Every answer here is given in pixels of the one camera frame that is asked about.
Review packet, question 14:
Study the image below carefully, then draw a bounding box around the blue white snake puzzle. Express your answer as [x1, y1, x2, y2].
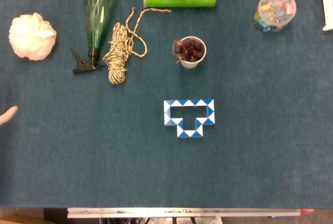
[163, 99, 215, 139]

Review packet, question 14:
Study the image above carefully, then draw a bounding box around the white paper cup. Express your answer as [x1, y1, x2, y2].
[179, 35, 207, 69]

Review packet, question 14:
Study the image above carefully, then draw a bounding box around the dark red grapes bunch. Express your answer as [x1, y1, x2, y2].
[173, 39, 205, 65]

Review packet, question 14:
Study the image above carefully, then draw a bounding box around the teal table cloth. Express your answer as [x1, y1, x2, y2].
[0, 0, 333, 208]

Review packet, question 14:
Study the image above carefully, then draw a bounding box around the green plastic spray bottle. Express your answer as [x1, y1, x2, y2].
[69, 0, 117, 75]

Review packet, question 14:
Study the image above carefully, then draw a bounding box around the clear jar of binder clips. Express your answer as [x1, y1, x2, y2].
[253, 0, 297, 33]

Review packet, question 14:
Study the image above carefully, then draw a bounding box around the pink bath loofah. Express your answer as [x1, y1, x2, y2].
[8, 12, 57, 61]

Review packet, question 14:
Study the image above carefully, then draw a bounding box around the white plastic package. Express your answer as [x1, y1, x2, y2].
[315, 0, 333, 32]

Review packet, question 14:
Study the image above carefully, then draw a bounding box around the coiled beige braided rope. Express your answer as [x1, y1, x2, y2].
[103, 7, 172, 85]

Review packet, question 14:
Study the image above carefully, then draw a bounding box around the aluminium frame rail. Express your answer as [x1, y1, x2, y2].
[67, 207, 315, 219]

